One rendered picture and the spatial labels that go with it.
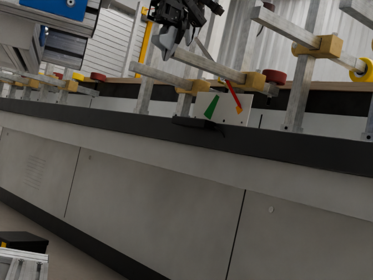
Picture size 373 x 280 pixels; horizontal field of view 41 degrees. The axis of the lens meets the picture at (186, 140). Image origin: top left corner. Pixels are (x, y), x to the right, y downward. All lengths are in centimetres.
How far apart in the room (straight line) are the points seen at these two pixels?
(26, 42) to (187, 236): 128
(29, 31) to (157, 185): 140
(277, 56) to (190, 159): 912
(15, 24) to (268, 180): 85
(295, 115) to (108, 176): 130
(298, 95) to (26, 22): 81
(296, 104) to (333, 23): 893
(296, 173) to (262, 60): 965
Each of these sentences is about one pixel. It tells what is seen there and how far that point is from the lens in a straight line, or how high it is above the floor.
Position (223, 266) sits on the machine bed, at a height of 23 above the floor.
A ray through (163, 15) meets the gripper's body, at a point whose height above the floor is 92.
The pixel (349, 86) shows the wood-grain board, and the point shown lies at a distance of 157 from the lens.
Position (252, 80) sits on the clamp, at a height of 84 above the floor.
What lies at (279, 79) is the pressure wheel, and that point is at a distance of 162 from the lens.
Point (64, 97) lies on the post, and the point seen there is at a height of 74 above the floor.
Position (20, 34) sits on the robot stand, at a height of 70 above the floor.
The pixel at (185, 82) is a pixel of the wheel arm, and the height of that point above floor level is 82.
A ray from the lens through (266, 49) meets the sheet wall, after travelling 1098.
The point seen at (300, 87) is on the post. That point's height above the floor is 83.
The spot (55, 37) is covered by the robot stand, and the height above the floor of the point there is 77.
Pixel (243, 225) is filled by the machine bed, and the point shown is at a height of 39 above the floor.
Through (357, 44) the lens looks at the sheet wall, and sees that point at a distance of 988.
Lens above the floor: 57
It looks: 2 degrees up
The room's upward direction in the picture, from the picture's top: 13 degrees clockwise
